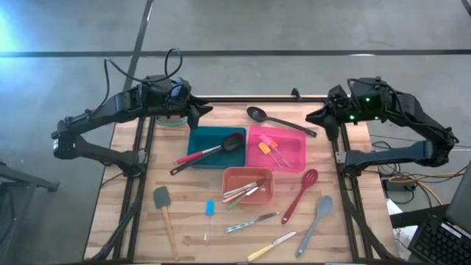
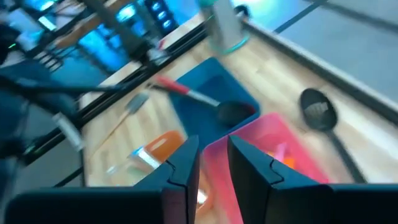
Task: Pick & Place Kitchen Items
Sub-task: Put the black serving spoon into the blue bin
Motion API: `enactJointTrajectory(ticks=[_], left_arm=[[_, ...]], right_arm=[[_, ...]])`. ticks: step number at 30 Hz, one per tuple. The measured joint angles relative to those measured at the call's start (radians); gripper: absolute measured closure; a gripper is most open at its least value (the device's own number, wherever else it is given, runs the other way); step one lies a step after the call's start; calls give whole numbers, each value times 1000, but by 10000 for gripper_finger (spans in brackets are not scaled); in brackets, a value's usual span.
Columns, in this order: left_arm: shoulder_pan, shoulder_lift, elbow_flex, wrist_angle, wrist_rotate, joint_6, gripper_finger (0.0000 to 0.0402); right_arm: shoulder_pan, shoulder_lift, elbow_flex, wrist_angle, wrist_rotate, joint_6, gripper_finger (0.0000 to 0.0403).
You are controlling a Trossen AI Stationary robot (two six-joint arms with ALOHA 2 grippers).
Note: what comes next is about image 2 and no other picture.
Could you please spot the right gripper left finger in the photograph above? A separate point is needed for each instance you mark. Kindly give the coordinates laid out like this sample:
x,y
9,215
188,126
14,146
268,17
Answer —
x,y
174,196

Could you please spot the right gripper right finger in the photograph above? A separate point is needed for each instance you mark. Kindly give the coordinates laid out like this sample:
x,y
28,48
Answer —
x,y
273,199

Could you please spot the pink translucent plastic bin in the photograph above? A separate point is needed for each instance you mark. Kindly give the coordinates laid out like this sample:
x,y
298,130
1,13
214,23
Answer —
x,y
267,130

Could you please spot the teal blue plastic bin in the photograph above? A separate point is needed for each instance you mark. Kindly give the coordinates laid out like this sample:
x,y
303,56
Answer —
x,y
199,121

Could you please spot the small red clip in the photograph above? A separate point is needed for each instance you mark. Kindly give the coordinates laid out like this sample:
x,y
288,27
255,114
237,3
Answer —
x,y
161,44

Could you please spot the black table edge rail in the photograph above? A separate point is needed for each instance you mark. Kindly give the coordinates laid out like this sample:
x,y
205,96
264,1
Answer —
x,y
130,81

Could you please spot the black rail bracket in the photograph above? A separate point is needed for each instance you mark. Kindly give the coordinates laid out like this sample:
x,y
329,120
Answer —
x,y
244,9

